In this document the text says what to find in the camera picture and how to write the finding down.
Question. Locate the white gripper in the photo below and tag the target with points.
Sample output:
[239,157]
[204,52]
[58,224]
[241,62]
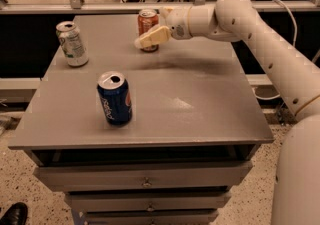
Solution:
[178,22]

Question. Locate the orange-red coke can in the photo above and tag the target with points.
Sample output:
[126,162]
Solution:
[147,18]

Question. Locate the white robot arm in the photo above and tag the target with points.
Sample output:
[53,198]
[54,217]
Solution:
[296,199]

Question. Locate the blue pepsi can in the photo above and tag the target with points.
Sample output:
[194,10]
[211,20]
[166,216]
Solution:
[114,94]

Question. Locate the white green soda can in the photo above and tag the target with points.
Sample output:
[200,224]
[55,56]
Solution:
[71,43]

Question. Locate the grey drawer cabinet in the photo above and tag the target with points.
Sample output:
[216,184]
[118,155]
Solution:
[191,103]

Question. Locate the top cabinet drawer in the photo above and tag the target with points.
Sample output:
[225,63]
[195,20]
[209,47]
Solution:
[143,176]

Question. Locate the cabinet drawer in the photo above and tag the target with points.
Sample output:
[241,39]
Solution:
[161,217]
[141,201]
[143,176]

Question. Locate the middle cabinet drawer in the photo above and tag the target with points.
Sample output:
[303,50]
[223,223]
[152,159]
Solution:
[141,201]

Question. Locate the bottom cabinet drawer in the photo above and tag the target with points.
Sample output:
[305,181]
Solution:
[161,217]

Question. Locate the black shoe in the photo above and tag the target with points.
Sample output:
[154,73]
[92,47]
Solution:
[15,215]

